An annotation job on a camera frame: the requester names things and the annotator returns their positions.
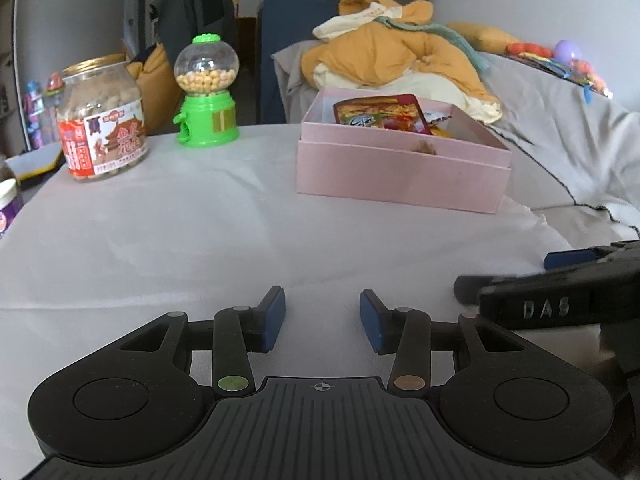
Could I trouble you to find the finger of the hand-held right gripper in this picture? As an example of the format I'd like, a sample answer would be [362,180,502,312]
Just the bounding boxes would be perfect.
[453,273,522,307]
[543,241,640,274]

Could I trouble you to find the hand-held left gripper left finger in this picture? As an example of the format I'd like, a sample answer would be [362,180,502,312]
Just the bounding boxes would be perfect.
[117,285,287,397]

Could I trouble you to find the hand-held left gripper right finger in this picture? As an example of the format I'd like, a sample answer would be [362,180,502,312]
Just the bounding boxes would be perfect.
[359,288,540,396]

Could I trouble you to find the pink cardboard box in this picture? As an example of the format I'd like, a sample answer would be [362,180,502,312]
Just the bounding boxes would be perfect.
[295,86,513,215]

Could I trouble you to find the pile of colourful toys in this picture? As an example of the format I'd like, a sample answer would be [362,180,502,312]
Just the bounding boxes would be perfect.
[507,42,614,106]

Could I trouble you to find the purple plastic egg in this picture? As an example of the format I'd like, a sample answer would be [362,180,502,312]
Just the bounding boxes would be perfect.
[554,39,583,64]

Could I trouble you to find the green gumball machine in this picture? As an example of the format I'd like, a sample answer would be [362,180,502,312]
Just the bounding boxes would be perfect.
[173,33,241,149]

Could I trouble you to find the orange pillow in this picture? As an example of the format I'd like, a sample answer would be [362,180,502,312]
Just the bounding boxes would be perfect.
[447,22,521,54]

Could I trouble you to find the orange cushion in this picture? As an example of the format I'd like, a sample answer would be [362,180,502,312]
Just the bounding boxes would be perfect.
[124,42,184,136]

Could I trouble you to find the orange and cream blanket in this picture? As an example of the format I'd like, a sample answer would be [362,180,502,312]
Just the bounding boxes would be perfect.
[300,0,503,124]

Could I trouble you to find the plastic jar of peanuts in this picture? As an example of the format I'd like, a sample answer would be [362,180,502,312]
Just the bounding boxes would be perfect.
[56,54,150,184]

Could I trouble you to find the black and yellow tray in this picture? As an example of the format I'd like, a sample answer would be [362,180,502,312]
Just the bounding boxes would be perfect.
[4,152,69,192]

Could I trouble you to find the purple paper cup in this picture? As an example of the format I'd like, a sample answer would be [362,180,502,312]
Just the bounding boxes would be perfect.
[0,179,25,239]

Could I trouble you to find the colourful toys on shelf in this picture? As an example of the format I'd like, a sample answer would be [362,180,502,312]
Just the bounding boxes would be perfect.
[22,72,66,149]

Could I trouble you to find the dark hanging jacket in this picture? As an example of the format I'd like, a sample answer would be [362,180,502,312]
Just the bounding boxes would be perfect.
[148,0,236,57]

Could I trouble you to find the black cable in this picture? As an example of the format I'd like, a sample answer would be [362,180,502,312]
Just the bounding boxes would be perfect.
[509,136,640,237]

